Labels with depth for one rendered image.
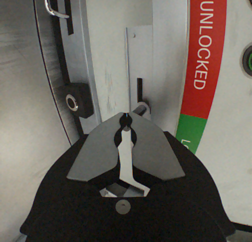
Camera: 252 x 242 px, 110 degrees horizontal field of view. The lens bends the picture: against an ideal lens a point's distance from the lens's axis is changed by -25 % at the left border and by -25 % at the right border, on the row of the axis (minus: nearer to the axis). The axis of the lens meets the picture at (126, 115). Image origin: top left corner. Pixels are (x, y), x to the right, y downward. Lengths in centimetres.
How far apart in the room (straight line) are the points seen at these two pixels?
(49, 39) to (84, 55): 9
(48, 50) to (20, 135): 16
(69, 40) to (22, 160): 23
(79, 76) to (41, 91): 8
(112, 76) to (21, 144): 20
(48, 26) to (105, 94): 17
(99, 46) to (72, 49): 5
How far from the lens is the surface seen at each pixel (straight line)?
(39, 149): 28
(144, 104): 17
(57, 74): 26
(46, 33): 26
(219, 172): 23
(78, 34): 21
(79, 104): 21
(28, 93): 24
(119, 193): 41
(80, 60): 21
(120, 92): 18
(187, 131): 18
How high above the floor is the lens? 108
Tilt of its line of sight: 28 degrees down
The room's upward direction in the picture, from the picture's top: 104 degrees clockwise
